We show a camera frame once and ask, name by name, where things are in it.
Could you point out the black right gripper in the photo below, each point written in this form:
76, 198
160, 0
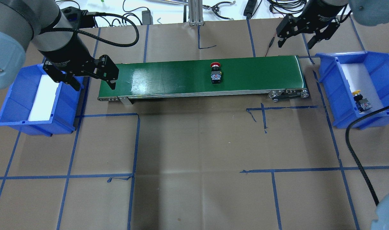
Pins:
315, 14

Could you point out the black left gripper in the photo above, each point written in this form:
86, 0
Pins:
69, 51

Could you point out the yellow mushroom push button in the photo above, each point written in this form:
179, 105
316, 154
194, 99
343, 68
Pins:
362, 103

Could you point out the red mushroom push button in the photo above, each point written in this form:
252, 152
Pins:
216, 74

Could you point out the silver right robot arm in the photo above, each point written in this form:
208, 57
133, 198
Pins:
366, 12

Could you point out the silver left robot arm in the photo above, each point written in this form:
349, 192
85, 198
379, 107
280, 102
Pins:
42, 23

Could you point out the white foam pad left bin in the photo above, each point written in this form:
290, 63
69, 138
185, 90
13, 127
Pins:
44, 100

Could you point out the white foam pad bin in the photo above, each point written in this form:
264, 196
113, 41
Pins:
44, 100
359, 79

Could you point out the blue plastic bin left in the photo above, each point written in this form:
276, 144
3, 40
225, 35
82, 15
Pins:
19, 101

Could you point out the blue plastic bin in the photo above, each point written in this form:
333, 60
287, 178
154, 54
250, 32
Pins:
336, 86
19, 101

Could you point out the green conveyor belt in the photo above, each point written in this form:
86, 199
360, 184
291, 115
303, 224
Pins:
280, 77

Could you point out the black power adapter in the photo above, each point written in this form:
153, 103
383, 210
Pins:
249, 8

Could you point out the white foam pad right bin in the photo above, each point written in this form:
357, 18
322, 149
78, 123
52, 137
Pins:
359, 79

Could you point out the blue plastic bin right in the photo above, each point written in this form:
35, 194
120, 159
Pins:
336, 86

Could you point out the black left wrist camera block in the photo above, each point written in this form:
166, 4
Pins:
79, 18

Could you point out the aluminium frame post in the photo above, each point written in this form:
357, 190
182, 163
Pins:
195, 13

